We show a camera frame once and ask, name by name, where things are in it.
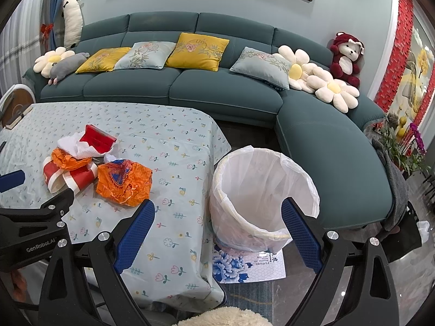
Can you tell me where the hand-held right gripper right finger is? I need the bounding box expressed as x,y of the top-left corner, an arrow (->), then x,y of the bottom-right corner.
281,198 -> 408,326

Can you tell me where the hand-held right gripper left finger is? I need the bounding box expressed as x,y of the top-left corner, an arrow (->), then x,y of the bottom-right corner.
37,199 -> 156,326

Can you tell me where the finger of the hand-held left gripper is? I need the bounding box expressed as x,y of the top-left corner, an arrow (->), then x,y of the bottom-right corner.
0,169 -> 26,193
0,187 -> 75,232

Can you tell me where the large orange plastic bag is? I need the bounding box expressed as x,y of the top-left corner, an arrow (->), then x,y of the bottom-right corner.
96,159 -> 153,207

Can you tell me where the small orange plastic bag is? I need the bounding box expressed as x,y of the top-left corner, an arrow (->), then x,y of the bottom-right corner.
51,148 -> 93,170

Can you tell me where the bin with white plastic liner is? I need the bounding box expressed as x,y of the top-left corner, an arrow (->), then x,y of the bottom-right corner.
208,145 -> 321,253

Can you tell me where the red cardboard box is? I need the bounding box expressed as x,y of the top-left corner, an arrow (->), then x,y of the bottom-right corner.
79,124 -> 118,155

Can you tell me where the person's left hand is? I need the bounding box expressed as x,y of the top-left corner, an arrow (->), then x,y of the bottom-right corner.
10,269 -> 31,303

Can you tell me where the white crumpled cloth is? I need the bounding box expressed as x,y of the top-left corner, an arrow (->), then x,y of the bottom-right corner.
56,132 -> 118,164

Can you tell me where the blue floral paper bag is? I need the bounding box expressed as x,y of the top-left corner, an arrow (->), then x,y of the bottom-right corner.
212,241 -> 286,284

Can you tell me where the blue rug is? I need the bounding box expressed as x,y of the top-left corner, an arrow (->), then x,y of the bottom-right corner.
222,278 -> 272,309

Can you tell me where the round white wooden chair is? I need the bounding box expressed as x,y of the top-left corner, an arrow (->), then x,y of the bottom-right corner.
0,84 -> 36,128

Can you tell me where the grey coat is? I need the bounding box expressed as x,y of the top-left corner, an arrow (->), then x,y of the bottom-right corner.
370,137 -> 424,262

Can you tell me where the floral tablecloth table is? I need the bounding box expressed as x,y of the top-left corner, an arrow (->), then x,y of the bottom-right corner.
0,103 -> 232,309

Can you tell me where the fluffy cream cushion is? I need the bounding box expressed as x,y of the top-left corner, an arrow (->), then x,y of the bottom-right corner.
175,306 -> 274,326

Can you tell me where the grey plush animal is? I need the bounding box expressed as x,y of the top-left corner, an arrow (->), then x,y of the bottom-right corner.
48,52 -> 91,86

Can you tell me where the green potted plant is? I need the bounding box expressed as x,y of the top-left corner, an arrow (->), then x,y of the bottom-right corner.
377,126 -> 432,177

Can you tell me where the white flower pillow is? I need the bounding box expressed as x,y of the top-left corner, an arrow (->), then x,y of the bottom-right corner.
278,45 -> 318,92
306,64 -> 360,114
33,46 -> 76,75

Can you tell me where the sheer grey curtain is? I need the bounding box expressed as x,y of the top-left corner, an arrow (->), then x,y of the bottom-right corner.
0,0 -> 51,92

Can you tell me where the yellow embroidered cushion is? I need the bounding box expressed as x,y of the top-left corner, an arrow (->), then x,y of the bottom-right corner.
165,33 -> 231,73
75,48 -> 131,74

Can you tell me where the purple orchid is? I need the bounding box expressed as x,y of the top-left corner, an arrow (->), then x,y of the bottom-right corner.
408,122 -> 427,155

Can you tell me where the teal sectional sofa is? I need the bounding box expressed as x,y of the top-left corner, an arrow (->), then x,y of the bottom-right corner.
22,11 -> 396,230

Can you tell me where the long white plush toy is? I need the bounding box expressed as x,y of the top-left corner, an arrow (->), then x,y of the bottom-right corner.
61,0 -> 84,50

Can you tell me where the pale blue embroidered cushion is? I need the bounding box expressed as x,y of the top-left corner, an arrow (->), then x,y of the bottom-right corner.
230,47 -> 293,90
114,41 -> 176,71

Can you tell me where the blue curtain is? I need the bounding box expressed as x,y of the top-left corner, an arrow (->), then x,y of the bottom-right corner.
48,0 -> 70,51

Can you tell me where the yellow tree wall painting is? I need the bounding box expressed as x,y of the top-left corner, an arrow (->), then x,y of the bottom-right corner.
387,7 -> 435,133

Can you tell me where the red paper wall hanging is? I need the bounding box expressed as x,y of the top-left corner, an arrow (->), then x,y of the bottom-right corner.
374,0 -> 435,136

